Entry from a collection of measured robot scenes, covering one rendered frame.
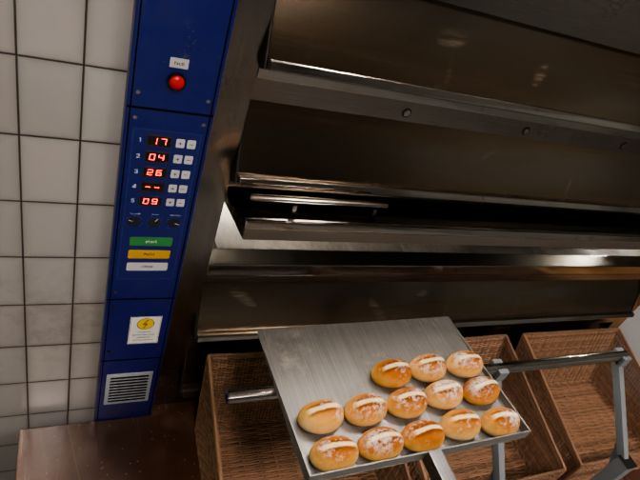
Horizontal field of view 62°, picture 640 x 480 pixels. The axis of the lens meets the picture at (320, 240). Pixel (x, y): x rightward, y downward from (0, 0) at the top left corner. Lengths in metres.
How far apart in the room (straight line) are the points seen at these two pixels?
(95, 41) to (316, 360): 0.77
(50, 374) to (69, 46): 0.90
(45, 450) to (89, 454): 0.11
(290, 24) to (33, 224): 0.65
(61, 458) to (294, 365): 0.77
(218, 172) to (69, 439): 0.92
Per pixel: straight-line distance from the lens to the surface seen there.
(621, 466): 1.91
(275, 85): 1.10
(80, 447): 1.73
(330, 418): 1.10
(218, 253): 1.39
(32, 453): 1.73
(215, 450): 1.52
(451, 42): 1.23
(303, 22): 1.06
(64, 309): 1.42
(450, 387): 1.27
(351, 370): 1.25
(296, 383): 1.18
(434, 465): 1.16
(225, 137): 1.13
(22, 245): 1.28
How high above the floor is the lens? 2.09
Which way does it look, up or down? 36 degrees down
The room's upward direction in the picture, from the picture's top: 22 degrees clockwise
